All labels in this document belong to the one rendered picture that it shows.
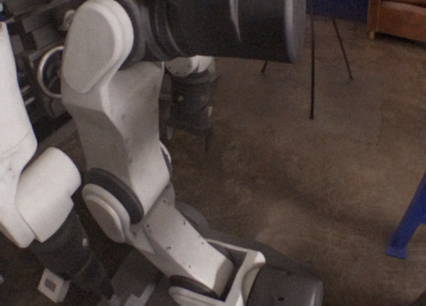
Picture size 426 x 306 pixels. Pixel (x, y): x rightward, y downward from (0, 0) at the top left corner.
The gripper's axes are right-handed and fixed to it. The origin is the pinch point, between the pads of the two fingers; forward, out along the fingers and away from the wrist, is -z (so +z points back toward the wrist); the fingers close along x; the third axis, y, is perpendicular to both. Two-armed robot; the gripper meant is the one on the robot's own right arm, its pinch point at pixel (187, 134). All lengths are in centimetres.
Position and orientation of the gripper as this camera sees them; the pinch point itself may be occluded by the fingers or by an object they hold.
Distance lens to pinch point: 77.2
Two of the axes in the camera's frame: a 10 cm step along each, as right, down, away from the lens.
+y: -3.9, 5.9, -7.0
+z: 0.8, -7.4, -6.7
